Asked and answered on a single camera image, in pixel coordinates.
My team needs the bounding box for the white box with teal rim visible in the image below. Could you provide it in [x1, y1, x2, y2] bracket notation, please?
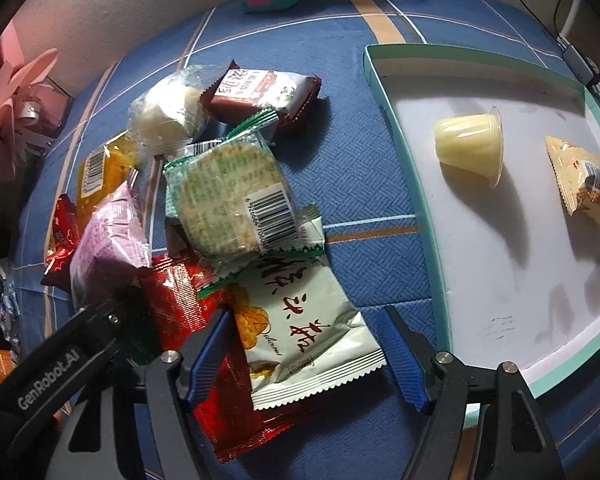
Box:
[362, 44, 600, 421]

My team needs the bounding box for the white green-trim snack packet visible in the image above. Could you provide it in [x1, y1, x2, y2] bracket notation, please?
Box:
[270, 204, 327, 261]

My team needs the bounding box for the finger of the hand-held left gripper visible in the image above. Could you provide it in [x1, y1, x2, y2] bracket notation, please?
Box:
[72, 289, 149, 361]

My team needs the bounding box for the clear round cracker packet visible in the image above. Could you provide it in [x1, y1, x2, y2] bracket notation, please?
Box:
[162, 109, 303, 271]

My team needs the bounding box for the pale orange snack packet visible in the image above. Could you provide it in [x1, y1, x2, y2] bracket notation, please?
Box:
[545, 135, 600, 233]

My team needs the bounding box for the brown red snack packet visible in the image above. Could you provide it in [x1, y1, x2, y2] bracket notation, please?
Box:
[201, 60, 323, 133]

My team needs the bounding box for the pink snack packet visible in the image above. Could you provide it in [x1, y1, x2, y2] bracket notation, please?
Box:
[69, 180, 153, 306]

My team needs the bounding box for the white green biscuit packet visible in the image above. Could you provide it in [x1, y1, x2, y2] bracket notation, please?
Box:
[197, 255, 387, 411]

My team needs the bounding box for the clear white bun packet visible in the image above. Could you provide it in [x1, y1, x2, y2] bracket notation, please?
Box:
[127, 65, 231, 157]

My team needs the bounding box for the yellow jelly cup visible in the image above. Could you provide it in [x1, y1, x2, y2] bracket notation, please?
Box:
[434, 106, 505, 190]

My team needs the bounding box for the small red snack packet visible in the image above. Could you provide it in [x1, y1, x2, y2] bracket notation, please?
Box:
[41, 194, 83, 291]

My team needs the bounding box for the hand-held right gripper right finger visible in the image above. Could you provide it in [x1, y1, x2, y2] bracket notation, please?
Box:
[380, 305, 566, 480]

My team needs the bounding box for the grey power strip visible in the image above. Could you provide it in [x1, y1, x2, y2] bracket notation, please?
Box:
[557, 35, 598, 86]

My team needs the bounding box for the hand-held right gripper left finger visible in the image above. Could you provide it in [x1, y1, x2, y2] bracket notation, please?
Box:
[55, 306, 238, 480]

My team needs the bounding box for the blue plaid cloth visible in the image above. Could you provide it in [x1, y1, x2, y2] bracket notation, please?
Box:
[10, 0, 600, 480]

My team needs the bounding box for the pink flower bouquet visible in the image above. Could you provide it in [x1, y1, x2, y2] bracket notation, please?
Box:
[0, 22, 76, 186]

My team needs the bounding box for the blue white packet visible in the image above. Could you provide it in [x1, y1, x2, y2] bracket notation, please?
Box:
[0, 257, 23, 346]

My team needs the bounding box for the orange barcode snack packet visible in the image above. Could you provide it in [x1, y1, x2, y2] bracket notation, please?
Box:
[75, 130, 141, 231]

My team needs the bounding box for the large red snack packet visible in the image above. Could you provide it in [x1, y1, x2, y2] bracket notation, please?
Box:
[137, 252, 321, 463]

